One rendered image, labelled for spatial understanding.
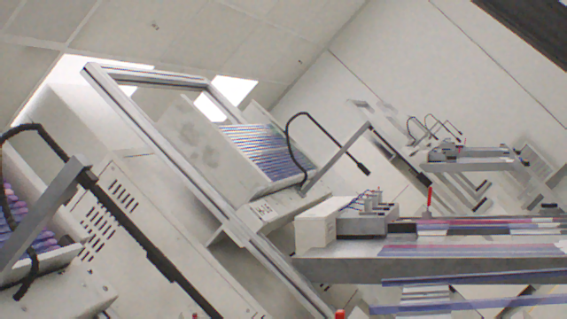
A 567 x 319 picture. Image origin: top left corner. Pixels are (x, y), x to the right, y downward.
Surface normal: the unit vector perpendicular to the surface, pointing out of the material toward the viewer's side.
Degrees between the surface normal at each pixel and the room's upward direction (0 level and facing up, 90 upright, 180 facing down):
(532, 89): 90
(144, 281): 90
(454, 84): 90
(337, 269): 90
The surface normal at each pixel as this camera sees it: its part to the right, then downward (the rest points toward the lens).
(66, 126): -0.26, 0.07
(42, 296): 0.66, -0.71
